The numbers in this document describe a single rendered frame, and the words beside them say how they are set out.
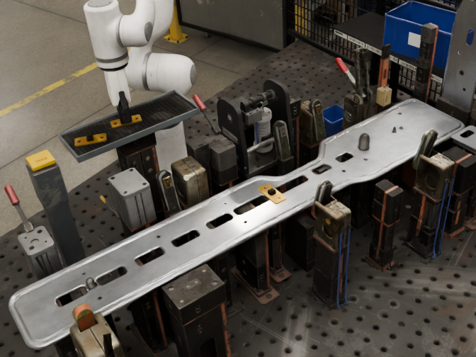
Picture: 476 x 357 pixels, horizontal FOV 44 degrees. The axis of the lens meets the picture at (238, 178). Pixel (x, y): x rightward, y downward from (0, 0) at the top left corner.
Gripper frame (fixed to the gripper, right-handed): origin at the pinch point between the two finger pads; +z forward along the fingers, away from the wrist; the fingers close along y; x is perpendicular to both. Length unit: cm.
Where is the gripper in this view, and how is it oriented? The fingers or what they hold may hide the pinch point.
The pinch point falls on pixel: (124, 114)
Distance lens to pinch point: 164.8
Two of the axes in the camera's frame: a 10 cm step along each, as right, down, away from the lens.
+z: 0.6, 7.8, 6.2
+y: 3.4, 5.7, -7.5
